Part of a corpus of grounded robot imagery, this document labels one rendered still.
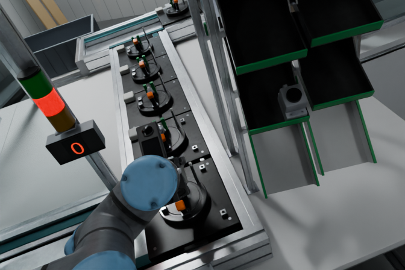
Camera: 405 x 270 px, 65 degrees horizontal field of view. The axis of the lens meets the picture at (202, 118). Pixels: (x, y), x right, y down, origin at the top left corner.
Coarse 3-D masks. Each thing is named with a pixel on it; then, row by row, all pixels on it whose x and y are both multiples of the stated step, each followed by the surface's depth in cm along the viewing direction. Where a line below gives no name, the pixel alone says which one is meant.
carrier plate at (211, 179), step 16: (208, 160) 96; (192, 176) 93; (208, 176) 92; (208, 192) 88; (224, 192) 86; (208, 208) 84; (224, 208) 83; (160, 224) 84; (192, 224) 81; (208, 224) 80; (224, 224) 79; (160, 240) 80; (176, 240) 79; (192, 240) 78; (160, 256) 78
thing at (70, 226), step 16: (80, 208) 96; (32, 224) 96; (48, 224) 95; (64, 224) 94; (0, 240) 94; (16, 240) 94; (32, 240) 93; (48, 240) 95; (64, 240) 94; (144, 240) 87; (208, 240) 80; (0, 256) 93; (16, 256) 95; (32, 256) 93; (48, 256) 91; (144, 256) 81; (176, 256) 80
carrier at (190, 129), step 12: (168, 120) 116; (192, 120) 112; (132, 132) 112; (168, 132) 108; (180, 132) 106; (192, 132) 108; (132, 144) 111; (168, 144) 103; (180, 144) 102; (192, 144) 103; (204, 144) 102; (168, 156) 101; (180, 156) 101; (192, 156) 99; (204, 156) 98
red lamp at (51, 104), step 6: (54, 90) 71; (48, 96) 69; (54, 96) 70; (36, 102) 69; (42, 102) 69; (48, 102) 70; (54, 102) 71; (60, 102) 72; (42, 108) 70; (48, 108) 70; (54, 108) 71; (60, 108) 72; (48, 114) 71; (54, 114) 72
